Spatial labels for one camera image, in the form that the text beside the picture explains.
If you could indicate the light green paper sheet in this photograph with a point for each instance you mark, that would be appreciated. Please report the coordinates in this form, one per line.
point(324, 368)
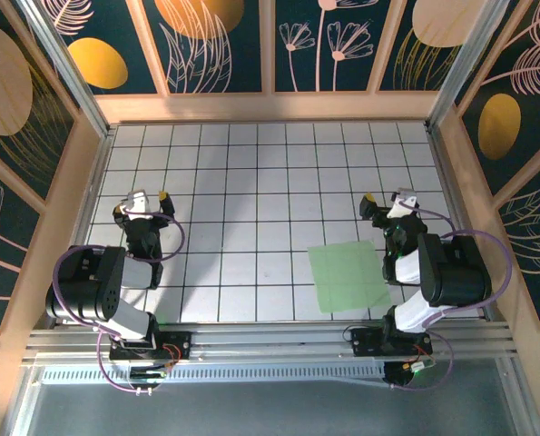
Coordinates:
point(346, 277)

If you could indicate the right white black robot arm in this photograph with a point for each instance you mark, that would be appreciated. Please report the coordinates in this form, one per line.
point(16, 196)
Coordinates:
point(408, 270)

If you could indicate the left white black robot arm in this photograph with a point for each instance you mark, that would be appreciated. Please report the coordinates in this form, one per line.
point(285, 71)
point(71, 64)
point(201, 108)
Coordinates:
point(135, 272)

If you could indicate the black electronics board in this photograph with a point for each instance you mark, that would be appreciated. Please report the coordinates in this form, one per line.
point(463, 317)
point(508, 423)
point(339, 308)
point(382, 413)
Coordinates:
point(147, 374)

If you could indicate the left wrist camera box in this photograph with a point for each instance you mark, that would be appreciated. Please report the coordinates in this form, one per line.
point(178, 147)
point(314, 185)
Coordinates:
point(138, 200)

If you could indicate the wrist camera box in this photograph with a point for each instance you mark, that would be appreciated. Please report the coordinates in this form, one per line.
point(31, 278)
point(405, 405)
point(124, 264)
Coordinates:
point(138, 200)
point(403, 204)

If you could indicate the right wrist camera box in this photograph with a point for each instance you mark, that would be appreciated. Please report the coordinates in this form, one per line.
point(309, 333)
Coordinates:
point(403, 204)

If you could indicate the aluminium side rail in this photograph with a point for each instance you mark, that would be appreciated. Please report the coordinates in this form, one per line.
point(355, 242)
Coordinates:
point(95, 181)
point(448, 181)

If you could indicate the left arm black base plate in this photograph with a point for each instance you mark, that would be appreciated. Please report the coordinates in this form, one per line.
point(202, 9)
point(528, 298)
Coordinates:
point(181, 345)

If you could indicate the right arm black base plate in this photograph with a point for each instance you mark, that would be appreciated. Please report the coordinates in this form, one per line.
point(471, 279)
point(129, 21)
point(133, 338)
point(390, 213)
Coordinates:
point(365, 343)

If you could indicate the round black electronics mount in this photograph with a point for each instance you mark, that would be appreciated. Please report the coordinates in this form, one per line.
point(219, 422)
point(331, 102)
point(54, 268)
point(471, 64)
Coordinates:
point(396, 376)

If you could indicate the aluminium frame post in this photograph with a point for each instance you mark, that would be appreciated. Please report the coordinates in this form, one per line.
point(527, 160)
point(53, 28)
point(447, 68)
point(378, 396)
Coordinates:
point(467, 59)
point(72, 75)

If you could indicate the long aluminium mounting rail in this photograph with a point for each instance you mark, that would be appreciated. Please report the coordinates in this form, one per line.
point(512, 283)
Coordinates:
point(269, 345)

